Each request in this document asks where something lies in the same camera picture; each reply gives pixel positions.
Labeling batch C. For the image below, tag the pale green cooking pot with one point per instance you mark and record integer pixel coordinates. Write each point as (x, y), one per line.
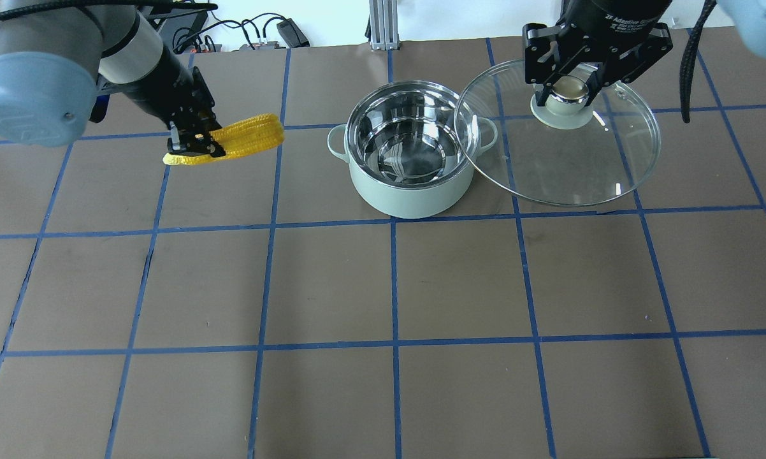
(408, 150)

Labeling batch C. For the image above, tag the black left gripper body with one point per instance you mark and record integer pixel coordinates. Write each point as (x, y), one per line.
(155, 91)

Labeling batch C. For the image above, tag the glass pot lid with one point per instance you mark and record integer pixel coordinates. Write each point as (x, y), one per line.
(565, 153)

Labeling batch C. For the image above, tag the black small power brick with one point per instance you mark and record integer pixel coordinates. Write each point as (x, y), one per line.
(291, 34)

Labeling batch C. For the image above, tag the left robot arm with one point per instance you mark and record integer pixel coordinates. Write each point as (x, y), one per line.
(58, 57)

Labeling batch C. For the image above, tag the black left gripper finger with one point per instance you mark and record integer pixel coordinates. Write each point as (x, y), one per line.
(193, 144)
(201, 113)

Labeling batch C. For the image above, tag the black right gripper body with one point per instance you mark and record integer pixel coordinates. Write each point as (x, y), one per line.
(612, 18)

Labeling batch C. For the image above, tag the yellow corn cob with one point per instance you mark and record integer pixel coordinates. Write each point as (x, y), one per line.
(241, 139)

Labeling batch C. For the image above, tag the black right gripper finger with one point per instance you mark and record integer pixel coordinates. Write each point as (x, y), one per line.
(548, 66)
(625, 67)

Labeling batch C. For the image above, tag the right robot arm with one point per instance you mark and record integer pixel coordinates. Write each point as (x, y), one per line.
(749, 18)

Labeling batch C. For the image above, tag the aluminium frame post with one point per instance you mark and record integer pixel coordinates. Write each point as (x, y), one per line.
(383, 25)

